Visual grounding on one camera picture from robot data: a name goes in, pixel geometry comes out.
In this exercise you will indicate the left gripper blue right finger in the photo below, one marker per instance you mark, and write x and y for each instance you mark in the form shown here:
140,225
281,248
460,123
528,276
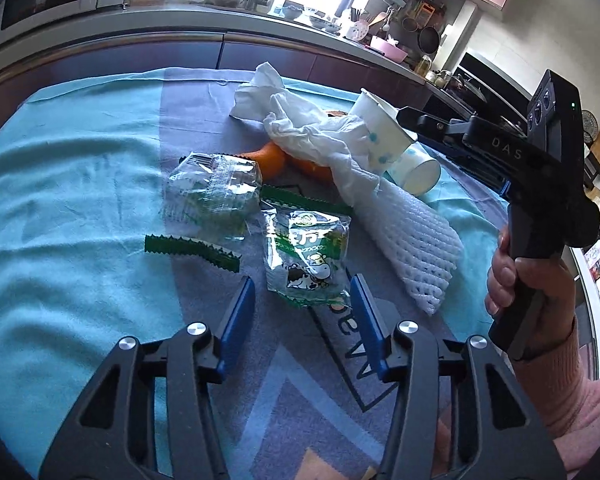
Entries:
372,327

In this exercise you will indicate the black frying pan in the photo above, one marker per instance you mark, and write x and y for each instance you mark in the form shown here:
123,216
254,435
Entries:
428,40

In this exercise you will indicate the clear green plastic wrapper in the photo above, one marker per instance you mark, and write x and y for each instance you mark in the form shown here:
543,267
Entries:
213,196

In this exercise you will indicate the crumpled white tissue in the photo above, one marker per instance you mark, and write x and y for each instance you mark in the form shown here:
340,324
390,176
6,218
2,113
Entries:
303,130

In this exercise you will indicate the snoopy green snack packet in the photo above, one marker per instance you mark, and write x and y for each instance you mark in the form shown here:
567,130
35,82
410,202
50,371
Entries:
305,255

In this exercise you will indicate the orange peel piece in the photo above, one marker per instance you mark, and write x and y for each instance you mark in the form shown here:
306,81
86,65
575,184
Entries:
311,169
271,160

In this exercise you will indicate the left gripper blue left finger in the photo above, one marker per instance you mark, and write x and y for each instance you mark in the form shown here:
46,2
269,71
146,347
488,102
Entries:
234,327

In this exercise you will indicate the kitchen counter with cabinets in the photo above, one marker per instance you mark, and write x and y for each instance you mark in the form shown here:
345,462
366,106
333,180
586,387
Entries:
150,37

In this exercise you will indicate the white dotted paper cup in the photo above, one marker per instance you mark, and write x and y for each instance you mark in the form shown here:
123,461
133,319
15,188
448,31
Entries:
387,140

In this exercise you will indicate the teal and grey tablecloth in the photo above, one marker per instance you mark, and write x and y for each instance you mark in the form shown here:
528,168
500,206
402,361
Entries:
82,169

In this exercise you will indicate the white foam fruit net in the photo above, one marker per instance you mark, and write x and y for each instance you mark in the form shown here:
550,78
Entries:
422,247

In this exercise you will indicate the green torn wrapper strip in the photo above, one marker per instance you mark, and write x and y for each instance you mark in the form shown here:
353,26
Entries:
218,256

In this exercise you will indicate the person right hand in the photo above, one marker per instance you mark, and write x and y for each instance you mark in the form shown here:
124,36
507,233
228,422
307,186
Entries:
551,287

